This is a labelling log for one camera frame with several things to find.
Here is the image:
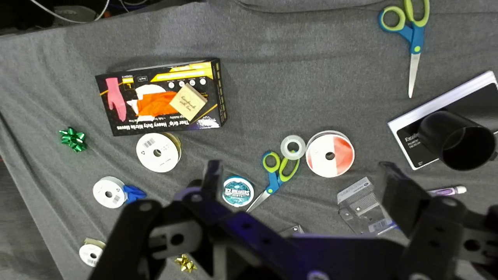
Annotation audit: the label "black box colourful print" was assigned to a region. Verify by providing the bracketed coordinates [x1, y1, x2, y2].
[96, 56, 231, 139]

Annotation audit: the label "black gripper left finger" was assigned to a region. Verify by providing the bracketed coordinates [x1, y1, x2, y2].
[92, 159, 231, 280]

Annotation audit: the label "purple marker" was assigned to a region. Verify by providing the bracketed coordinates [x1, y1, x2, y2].
[427, 186, 469, 198]

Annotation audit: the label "teal line spool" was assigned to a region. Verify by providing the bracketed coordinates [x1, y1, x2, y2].
[222, 175, 257, 210]

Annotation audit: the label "small blue green scissors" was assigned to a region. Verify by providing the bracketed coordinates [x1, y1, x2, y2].
[247, 150, 303, 214]

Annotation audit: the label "large blue green scissors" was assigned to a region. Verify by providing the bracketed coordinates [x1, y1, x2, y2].
[379, 0, 433, 100]

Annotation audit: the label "white tablet device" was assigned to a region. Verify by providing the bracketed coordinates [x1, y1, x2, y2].
[387, 70, 498, 173]

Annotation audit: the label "white tape roll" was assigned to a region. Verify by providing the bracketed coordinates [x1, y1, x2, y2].
[279, 134, 309, 162]

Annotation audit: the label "black mug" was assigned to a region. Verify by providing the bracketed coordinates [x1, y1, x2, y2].
[418, 109, 498, 173]

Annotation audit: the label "gold gift bow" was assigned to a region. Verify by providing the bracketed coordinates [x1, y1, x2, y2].
[175, 254, 200, 276]

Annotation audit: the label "clear square container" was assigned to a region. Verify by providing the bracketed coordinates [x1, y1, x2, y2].
[337, 176, 399, 238]

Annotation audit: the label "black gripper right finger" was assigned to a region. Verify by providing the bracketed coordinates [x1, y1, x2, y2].
[380, 162, 498, 280]

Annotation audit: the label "green gift bow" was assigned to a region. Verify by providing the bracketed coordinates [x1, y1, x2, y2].
[58, 126, 89, 154]

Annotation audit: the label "red ribbon spool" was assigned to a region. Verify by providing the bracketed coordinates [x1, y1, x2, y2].
[304, 130, 359, 181]

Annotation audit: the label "white spool blue ribbon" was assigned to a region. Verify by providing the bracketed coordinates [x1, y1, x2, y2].
[92, 176, 150, 212]

